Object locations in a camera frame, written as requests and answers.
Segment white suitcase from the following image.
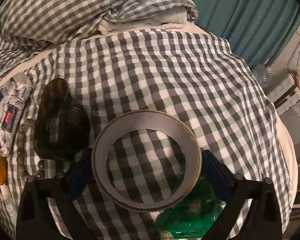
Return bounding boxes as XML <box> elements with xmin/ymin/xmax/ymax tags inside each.
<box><xmin>267</xmin><ymin>73</ymin><xmax>300</xmax><ymax>115</ymax></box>

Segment white tape roll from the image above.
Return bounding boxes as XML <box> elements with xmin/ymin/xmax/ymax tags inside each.
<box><xmin>91</xmin><ymin>109</ymin><xmax>202</xmax><ymax>212</ymax></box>

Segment dark sunglasses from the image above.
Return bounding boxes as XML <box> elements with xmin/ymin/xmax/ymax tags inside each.
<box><xmin>33</xmin><ymin>78</ymin><xmax>90</xmax><ymax>161</ymax></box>

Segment clear water bottle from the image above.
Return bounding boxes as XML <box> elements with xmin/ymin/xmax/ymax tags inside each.
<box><xmin>252</xmin><ymin>63</ymin><xmax>275</xmax><ymax>89</ymax></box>

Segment checkered bed sheet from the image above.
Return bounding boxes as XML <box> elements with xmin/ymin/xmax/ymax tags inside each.
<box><xmin>0</xmin><ymin>29</ymin><xmax>292</xmax><ymax>239</ymax></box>

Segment green bead bracelet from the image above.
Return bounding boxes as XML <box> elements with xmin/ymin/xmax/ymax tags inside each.
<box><xmin>16</xmin><ymin>117</ymin><xmax>65</xmax><ymax>181</ymax></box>

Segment green plastic package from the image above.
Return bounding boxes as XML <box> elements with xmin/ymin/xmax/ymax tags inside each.
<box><xmin>155</xmin><ymin>175</ymin><xmax>225</xmax><ymax>239</ymax></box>

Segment floral tissue pack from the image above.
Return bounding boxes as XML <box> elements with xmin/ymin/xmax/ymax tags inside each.
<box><xmin>0</xmin><ymin>73</ymin><xmax>33</xmax><ymax>157</ymax></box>

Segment teal curtain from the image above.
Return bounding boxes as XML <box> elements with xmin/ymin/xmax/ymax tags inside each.
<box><xmin>193</xmin><ymin>0</ymin><xmax>300</xmax><ymax>68</ymax></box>

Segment checkered duvet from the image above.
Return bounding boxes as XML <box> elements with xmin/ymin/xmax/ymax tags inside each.
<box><xmin>0</xmin><ymin>0</ymin><xmax>198</xmax><ymax>80</ymax></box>

